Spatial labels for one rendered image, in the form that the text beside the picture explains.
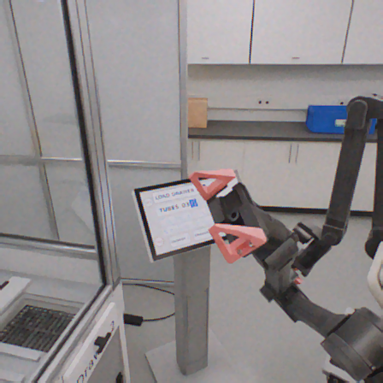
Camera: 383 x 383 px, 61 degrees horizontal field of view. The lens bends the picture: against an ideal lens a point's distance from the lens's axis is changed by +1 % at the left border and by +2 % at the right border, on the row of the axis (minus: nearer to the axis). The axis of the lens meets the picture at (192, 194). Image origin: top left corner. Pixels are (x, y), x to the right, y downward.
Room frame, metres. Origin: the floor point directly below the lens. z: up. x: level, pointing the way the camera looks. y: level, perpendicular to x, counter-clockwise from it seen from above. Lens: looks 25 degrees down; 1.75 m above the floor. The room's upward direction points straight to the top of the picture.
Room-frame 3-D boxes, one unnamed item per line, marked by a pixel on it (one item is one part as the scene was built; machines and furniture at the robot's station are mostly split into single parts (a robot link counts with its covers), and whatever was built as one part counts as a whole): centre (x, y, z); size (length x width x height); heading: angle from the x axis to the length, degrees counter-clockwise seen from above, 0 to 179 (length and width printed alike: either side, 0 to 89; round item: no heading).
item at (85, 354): (0.74, 0.31, 0.87); 0.29 x 0.02 x 0.11; 167
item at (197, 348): (1.28, -0.02, 0.51); 0.50 x 0.45 x 1.02; 27
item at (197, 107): (3.73, 0.04, 1.04); 0.41 x 0.32 x 0.28; 84
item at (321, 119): (3.48, -1.55, 1.01); 0.61 x 0.41 x 0.22; 84
